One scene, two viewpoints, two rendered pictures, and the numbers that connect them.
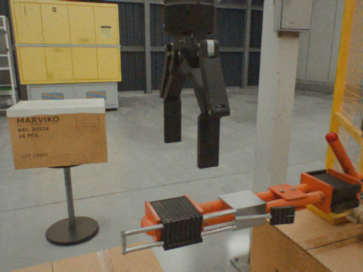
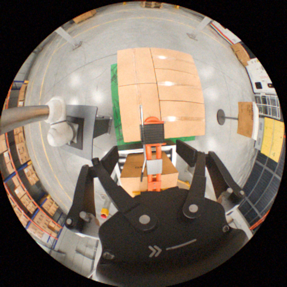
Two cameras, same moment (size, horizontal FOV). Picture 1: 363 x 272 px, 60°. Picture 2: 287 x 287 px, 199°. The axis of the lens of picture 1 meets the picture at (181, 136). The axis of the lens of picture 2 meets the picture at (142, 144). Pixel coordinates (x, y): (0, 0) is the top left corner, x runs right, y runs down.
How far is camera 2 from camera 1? 44 cm
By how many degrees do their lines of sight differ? 70
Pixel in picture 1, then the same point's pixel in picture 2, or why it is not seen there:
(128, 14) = (274, 165)
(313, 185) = not seen: hidden behind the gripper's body
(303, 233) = not seen: hidden behind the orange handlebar
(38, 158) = (241, 109)
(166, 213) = (148, 128)
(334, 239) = not seen: hidden behind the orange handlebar
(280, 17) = (235, 224)
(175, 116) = (185, 156)
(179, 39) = (190, 244)
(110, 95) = (257, 146)
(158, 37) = (265, 172)
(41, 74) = (266, 125)
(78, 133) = (247, 125)
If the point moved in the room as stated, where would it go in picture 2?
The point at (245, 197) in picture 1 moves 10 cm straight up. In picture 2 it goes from (155, 169) to (160, 186)
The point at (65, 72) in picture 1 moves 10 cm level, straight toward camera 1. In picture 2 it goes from (266, 133) to (266, 133)
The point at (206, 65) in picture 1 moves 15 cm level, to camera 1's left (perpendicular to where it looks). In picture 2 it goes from (75, 198) to (119, 21)
